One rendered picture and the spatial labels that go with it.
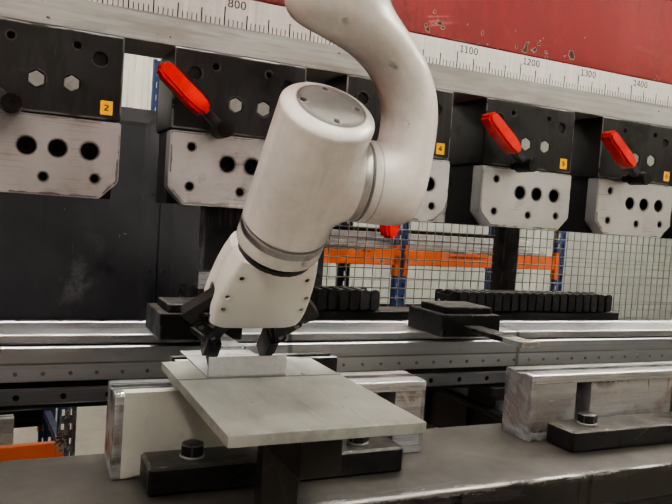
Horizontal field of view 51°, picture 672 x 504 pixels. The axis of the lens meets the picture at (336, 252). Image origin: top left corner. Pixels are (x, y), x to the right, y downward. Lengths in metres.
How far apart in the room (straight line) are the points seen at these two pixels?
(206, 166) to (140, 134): 0.56
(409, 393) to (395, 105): 0.42
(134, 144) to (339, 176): 0.77
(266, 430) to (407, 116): 0.29
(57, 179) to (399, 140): 0.34
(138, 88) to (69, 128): 4.43
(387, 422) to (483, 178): 0.41
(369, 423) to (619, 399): 0.62
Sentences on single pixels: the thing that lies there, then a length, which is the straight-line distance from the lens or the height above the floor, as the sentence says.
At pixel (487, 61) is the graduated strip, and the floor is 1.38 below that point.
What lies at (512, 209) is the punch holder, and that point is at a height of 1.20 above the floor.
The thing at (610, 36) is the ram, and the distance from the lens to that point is 1.10.
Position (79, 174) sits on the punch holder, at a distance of 0.75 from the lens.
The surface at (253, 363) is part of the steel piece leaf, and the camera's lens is 0.75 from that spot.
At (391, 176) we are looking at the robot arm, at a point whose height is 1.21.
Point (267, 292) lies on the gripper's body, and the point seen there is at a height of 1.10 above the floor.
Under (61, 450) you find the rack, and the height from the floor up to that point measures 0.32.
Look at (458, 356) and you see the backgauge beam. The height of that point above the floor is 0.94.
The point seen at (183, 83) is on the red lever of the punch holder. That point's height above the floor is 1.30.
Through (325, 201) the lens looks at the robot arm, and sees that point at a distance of 0.60.
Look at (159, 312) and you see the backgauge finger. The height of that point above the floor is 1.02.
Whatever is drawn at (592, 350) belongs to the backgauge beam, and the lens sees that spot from 1.48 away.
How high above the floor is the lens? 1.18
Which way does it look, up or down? 3 degrees down
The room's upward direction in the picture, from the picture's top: 4 degrees clockwise
